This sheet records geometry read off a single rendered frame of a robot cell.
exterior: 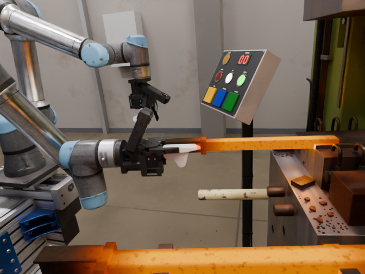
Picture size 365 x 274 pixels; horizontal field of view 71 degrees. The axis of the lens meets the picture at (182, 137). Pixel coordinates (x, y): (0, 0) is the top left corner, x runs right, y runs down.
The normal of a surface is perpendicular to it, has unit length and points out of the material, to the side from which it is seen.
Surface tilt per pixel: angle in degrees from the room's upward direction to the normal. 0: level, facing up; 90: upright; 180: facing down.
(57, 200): 90
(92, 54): 90
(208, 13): 90
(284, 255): 0
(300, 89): 90
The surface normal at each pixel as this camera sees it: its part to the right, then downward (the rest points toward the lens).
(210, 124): -0.25, 0.34
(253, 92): 0.33, 0.29
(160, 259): -0.08, -0.94
